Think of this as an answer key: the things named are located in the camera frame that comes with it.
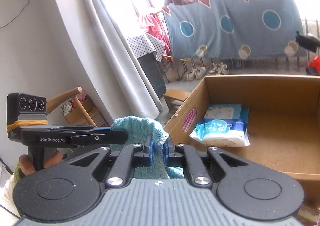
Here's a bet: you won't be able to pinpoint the small wooden stool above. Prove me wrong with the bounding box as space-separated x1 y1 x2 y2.
163 89 190 110

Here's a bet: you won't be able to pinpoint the black storage bin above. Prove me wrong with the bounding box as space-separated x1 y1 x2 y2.
138 54 167 98

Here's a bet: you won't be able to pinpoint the blue plaster box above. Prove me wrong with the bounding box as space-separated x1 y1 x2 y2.
204 103 249 124

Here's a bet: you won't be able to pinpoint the grey curtain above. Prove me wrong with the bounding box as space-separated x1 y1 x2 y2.
48 0 163 122

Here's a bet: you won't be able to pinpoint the blue patterned hanging blanket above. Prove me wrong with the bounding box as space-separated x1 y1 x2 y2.
164 0 306 60

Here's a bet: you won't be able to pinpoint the black three-lens camera box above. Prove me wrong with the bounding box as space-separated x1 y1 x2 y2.
6 93 48 141

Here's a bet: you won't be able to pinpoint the wooden chair frame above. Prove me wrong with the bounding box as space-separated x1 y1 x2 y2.
46 86 98 127

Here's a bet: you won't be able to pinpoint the left human hand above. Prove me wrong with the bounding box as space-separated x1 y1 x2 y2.
18 150 66 176

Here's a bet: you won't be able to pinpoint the blue wet wipes pack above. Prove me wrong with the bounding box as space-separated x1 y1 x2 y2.
190 119 250 147

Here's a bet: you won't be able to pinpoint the teal knitted cloth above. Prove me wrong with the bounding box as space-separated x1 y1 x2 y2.
111 115 183 179

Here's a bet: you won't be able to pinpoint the red plastic bag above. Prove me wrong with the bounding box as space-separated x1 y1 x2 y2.
306 56 320 76

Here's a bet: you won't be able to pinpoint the polka dot cloth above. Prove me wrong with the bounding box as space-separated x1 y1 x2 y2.
127 33 165 62

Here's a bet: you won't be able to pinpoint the white sneaker pair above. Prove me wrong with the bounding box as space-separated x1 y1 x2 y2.
208 62 229 75
186 67 207 81

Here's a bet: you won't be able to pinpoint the pink hanging clothes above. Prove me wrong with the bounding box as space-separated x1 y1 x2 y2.
138 13 171 55

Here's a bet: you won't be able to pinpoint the brown cardboard box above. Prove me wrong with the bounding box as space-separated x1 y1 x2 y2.
165 75 319 206

